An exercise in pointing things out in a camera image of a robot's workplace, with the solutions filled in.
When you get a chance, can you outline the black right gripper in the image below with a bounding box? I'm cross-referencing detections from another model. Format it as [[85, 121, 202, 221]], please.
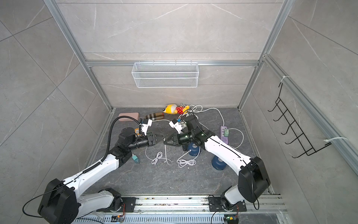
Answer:
[[165, 132, 196, 147]]

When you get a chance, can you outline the white usb cable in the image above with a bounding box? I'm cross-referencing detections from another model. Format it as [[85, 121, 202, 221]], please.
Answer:
[[145, 144, 173, 166]]

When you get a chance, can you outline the white charger cable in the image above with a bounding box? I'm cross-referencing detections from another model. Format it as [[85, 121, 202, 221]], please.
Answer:
[[227, 128, 244, 149]]

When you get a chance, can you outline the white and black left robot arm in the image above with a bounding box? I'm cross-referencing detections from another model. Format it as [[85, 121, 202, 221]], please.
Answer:
[[37, 117, 158, 224]]

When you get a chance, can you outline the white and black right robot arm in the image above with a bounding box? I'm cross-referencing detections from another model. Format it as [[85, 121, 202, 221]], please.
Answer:
[[164, 115, 271, 210]]

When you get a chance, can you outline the brown plaid pouch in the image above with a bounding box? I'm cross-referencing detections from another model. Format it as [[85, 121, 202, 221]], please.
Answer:
[[145, 112, 165, 121]]

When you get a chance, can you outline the teal charger plug left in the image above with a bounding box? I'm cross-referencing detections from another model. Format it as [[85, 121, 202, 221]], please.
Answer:
[[132, 155, 140, 164]]

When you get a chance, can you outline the pink rectangular case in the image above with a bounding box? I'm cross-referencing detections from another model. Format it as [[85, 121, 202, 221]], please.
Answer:
[[118, 113, 139, 122]]

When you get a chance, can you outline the yellow duck plush toy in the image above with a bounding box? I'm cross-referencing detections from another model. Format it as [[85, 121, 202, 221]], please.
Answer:
[[163, 104, 190, 115]]

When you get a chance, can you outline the purple power strip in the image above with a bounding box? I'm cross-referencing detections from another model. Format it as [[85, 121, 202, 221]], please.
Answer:
[[220, 126, 229, 144]]

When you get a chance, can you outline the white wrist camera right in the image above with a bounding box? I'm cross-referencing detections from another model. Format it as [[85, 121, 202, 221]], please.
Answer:
[[169, 119, 186, 134]]

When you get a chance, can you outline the white bundled power cord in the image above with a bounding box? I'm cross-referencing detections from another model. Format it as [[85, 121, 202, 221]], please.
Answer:
[[187, 105, 225, 127]]

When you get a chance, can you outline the white wire mesh basket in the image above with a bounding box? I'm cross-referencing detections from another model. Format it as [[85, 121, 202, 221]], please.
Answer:
[[131, 62, 200, 88]]

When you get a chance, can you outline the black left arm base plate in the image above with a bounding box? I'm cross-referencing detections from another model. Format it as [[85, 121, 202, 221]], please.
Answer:
[[97, 197, 137, 212]]

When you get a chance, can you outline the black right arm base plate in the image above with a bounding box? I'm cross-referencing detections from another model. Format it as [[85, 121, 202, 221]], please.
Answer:
[[208, 195, 247, 212]]

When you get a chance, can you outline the black wire hook rack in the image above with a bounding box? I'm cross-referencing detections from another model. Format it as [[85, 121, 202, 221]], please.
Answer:
[[268, 83, 332, 159]]

